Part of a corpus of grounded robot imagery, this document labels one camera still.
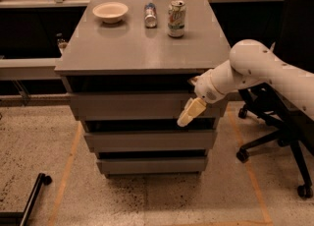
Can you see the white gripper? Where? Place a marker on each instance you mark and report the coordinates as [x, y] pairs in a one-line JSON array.
[[206, 87]]

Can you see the grey top drawer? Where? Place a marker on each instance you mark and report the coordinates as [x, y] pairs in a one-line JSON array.
[[129, 106]]

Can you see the grey drawer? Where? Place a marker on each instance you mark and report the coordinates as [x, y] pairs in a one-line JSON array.
[[129, 106], [150, 141], [151, 165]]

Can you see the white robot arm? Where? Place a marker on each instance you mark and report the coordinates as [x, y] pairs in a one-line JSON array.
[[250, 63]]

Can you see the grey middle drawer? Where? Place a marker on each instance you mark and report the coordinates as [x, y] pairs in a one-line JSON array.
[[150, 141]]

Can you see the grey drawer cabinet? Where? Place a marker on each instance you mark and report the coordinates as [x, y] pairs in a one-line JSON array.
[[129, 57]]

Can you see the grey bottom drawer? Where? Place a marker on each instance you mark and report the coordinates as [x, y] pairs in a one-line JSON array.
[[151, 165]]

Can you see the upright soda can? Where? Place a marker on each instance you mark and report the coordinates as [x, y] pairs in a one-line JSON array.
[[176, 18]]

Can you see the lying silver can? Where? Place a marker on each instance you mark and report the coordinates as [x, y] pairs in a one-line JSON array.
[[150, 15]]

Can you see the white bowl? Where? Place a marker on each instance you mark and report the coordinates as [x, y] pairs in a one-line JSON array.
[[110, 12]]

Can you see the black office chair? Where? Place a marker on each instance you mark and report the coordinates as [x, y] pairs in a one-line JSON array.
[[295, 46]]

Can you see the small glass jar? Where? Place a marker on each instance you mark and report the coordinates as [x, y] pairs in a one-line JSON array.
[[61, 42]]

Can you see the black wheeled stand leg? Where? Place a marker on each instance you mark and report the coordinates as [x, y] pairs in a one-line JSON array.
[[21, 218]]

